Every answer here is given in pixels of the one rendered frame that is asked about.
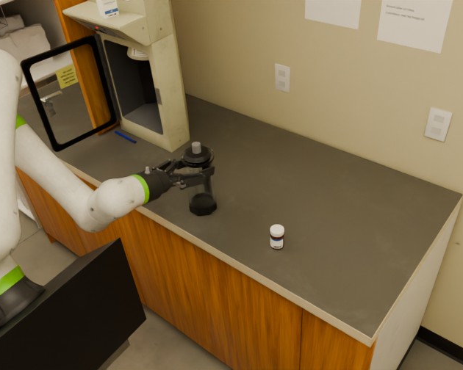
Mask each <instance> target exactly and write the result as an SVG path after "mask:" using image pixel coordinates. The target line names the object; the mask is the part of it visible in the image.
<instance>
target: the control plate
mask: <svg viewBox="0 0 463 370"><path fill-rule="evenodd" d="M77 21H78V22H80V23H82V24H84V25H85V26H87V27H88V28H92V30H94V29H97V30H98V29H99V30H101V31H103V32H104V34H105V33H106V35H110V34H111V36H113V37H114V35H116V36H115V37H118V38H120V39H123V38H122V37H120V36H118V35H117V34H116V33H114V32H112V31H110V30H109V29H105V28H103V27H100V26H96V25H93V24H90V23H86V22H83V21H79V20H77ZM96 27H98V28H96ZM104 29H105V30H104ZM99 30H98V31H97V32H100V31H99ZM94 31H95V30H94ZM103 32H101V33H103ZM123 40H124V39H123Z"/></svg>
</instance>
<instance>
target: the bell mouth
mask: <svg viewBox="0 0 463 370"><path fill-rule="evenodd" d="M127 55H128V57H130V58H132V59H136V60H149V58H148V55H147V53H146V52H143V51H139V50H137V49H134V48H130V47H128V51H127Z"/></svg>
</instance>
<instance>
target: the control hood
mask: <svg viewBox="0 0 463 370"><path fill-rule="evenodd" d="M62 12H63V13H64V14H65V15H67V16H68V17H69V18H72V19H74V20H75V19H76V20H75V21H77V20H79V21H83V22H86V23H90V24H93V25H96V26H100V27H103V28H105V29H109V30H110V31H112V32H114V33H116V34H117V35H118V36H120V37H122V38H123V39H124V40H127V41H129V42H132V43H136V44H139V45H142V46H148V45H150V44H151V41H150V37H149V33H148V26H147V22H146V17H145V16H144V15H139V14H136V13H133V12H127V11H125V10H119V9H118V12H119V15H116V16H113V17H111V18H107V19H106V18H104V17H102V16H100V14H99V11H98V5H97V3H93V2H91V1H86V2H83V3H81V4H78V5H76V6H73V7H70V8H68V9H66V10H63V11H62ZM77 22H78V21H77ZM78 23H80V22H78ZM81 25H83V26H85V25H84V24H82V23H81ZM85 27H87V26H85ZM87 28H88V27H87ZM88 29H90V28H88Z"/></svg>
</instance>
